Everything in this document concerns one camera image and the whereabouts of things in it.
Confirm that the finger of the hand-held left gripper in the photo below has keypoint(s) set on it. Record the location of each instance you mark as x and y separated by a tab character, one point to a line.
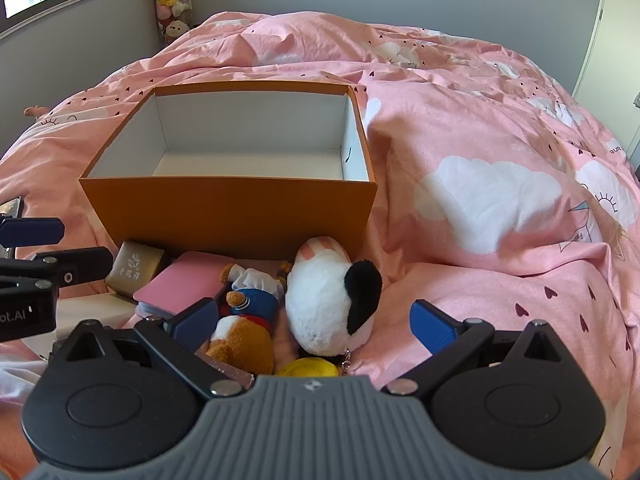
30	231
75	262

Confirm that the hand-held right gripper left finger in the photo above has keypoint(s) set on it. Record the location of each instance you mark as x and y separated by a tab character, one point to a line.
197	322

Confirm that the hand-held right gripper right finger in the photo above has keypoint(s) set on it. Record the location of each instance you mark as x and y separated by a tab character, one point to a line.
435	330

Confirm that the pink comb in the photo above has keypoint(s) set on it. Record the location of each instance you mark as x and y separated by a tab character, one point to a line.
185	280

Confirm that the brown bear plush sailor suit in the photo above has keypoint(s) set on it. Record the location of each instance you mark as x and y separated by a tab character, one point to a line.
245	340

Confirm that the white box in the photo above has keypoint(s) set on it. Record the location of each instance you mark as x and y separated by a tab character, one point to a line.
95	310

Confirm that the olive brown small box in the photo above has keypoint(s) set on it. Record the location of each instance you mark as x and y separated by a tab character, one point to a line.
135	267

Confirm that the orange cardboard box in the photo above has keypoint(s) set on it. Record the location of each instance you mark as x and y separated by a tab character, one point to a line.
225	210

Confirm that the white black plush dog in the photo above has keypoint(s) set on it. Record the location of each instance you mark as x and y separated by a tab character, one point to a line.
320	300

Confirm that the yellow plush toy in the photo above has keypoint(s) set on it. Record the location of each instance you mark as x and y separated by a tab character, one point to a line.
307	369

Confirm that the pink cloud print blanket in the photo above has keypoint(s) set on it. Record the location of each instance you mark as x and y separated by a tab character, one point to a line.
475	125

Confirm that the white wardrobe door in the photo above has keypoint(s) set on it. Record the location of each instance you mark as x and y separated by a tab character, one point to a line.
620	35

